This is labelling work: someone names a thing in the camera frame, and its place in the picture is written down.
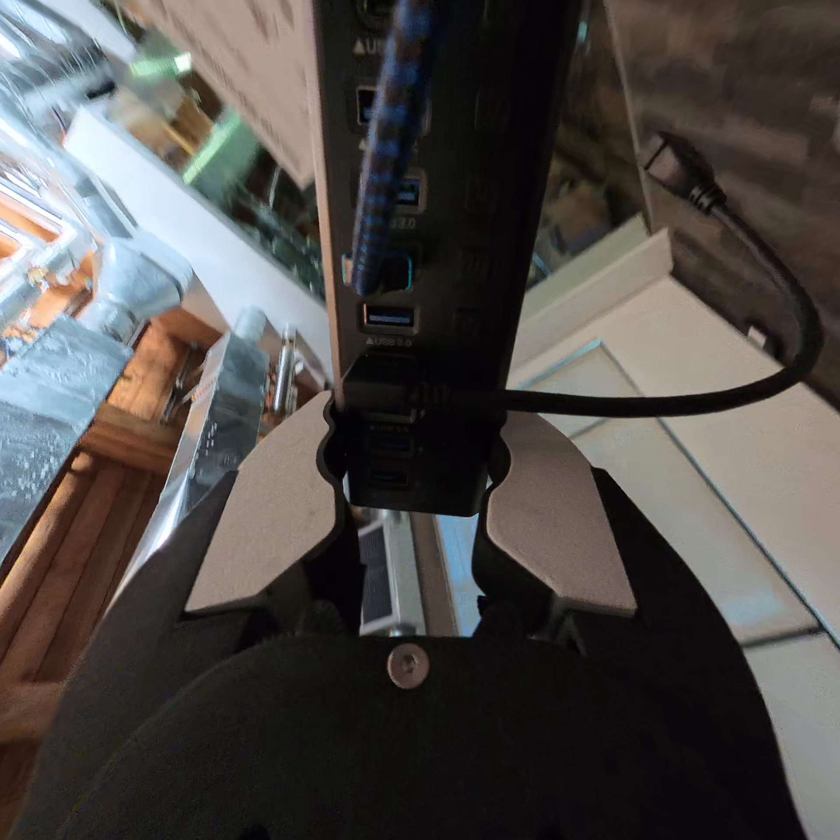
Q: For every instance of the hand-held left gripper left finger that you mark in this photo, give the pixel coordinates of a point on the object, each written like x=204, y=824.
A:
x=275, y=525

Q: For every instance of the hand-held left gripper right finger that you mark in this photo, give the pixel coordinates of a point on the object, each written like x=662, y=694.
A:
x=558, y=525

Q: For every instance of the long black multiport USB hub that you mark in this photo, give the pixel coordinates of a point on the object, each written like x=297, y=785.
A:
x=492, y=197

